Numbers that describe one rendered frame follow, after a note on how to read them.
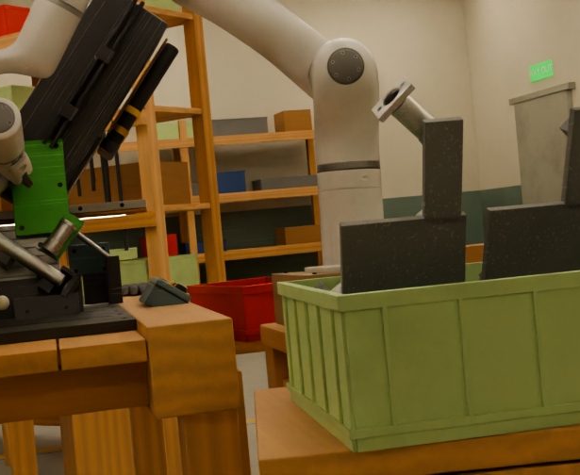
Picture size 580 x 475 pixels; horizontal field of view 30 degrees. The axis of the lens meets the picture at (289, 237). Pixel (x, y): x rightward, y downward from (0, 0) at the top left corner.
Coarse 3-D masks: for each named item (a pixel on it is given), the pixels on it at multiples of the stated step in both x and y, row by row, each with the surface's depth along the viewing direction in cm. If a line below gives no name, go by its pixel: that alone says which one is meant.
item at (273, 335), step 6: (264, 324) 216; (270, 324) 215; (276, 324) 213; (264, 330) 213; (270, 330) 208; (276, 330) 203; (282, 330) 201; (264, 336) 214; (270, 336) 209; (276, 336) 203; (282, 336) 198; (264, 342) 214; (270, 342) 209; (276, 342) 204; (282, 342) 199; (276, 348) 204; (282, 348) 199
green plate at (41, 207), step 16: (32, 144) 236; (48, 144) 237; (32, 160) 235; (48, 160) 236; (32, 176) 234; (48, 176) 235; (64, 176) 235; (16, 192) 232; (32, 192) 233; (48, 192) 234; (64, 192) 234; (16, 208) 232; (32, 208) 232; (48, 208) 233; (64, 208) 233; (16, 224) 231; (32, 224) 231; (48, 224) 232
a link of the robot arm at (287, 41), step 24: (192, 0) 208; (216, 0) 203; (240, 0) 201; (264, 0) 202; (216, 24) 206; (240, 24) 202; (264, 24) 201; (288, 24) 203; (264, 48) 204; (288, 48) 205; (312, 48) 208; (288, 72) 209; (312, 96) 211
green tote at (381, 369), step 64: (320, 320) 129; (384, 320) 118; (448, 320) 119; (512, 320) 121; (576, 320) 122; (320, 384) 133; (384, 384) 118; (448, 384) 119; (512, 384) 120; (576, 384) 122; (384, 448) 118
